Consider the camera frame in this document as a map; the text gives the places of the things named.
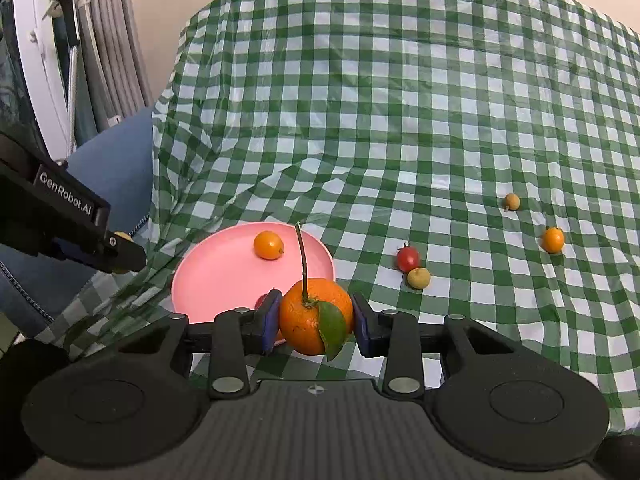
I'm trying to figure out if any red cherry tomato with stem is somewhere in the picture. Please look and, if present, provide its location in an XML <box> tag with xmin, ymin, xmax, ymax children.
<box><xmin>255</xmin><ymin>288</ymin><xmax>282</xmax><ymax>313</ymax></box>

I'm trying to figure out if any orange kumquat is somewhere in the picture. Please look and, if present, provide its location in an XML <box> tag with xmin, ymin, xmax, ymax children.
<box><xmin>540</xmin><ymin>226</ymin><xmax>565</xmax><ymax>255</ymax></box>
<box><xmin>253</xmin><ymin>231</ymin><xmax>284</xmax><ymax>261</ymax></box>

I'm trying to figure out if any white door frame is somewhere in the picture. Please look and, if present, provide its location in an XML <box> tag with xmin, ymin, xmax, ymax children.
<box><xmin>13</xmin><ymin>0</ymin><xmax>75</xmax><ymax>160</ymax></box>

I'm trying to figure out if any orange mandarin with leaf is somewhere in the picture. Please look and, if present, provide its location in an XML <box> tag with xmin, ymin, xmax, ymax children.
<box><xmin>279</xmin><ymin>224</ymin><xmax>355</xmax><ymax>361</ymax></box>

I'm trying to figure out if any grey curtain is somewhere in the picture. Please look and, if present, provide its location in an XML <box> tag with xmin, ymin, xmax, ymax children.
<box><xmin>75</xmin><ymin>0</ymin><xmax>152</xmax><ymax>144</ymax></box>

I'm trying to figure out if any pink round plate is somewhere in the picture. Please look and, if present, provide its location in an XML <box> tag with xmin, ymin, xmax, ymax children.
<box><xmin>171</xmin><ymin>222</ymin><xmax>335</xmax><ymax>323</ymax></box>

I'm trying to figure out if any green white checkered tablecloth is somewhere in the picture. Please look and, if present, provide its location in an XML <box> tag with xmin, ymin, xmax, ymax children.
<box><xmin>39</xmin><ymin>0</ymin><xmax>639</xmax><ymax>434</ymax></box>

